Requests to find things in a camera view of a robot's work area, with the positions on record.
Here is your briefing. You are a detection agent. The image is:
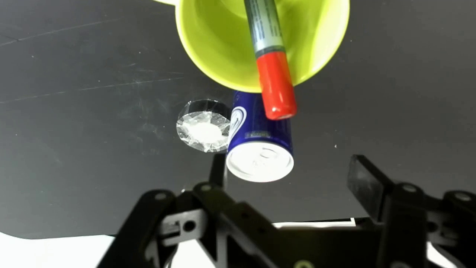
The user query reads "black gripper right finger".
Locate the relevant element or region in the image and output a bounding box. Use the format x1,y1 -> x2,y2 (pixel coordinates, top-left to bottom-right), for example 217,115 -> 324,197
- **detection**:
345,153 -> 476,268

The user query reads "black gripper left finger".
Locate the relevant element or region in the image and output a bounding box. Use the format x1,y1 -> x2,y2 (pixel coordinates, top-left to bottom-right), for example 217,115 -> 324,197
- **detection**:
95,150 -> 299,268

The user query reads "red capped grey marker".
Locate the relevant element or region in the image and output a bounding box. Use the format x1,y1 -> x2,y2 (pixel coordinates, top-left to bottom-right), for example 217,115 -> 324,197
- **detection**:
242,0 -> 299,122

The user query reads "yellow green mug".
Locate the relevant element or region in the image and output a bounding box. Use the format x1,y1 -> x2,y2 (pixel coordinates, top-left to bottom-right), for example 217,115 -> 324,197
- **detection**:
153,0 -> 351,95

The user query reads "small silver object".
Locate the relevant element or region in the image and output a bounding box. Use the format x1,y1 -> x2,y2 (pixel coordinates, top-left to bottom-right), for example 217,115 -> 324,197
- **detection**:
175,97 -> 233,155

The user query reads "blue drink can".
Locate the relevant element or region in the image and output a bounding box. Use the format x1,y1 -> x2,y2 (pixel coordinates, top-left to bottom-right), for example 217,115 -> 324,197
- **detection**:
224,91 -> 296,185

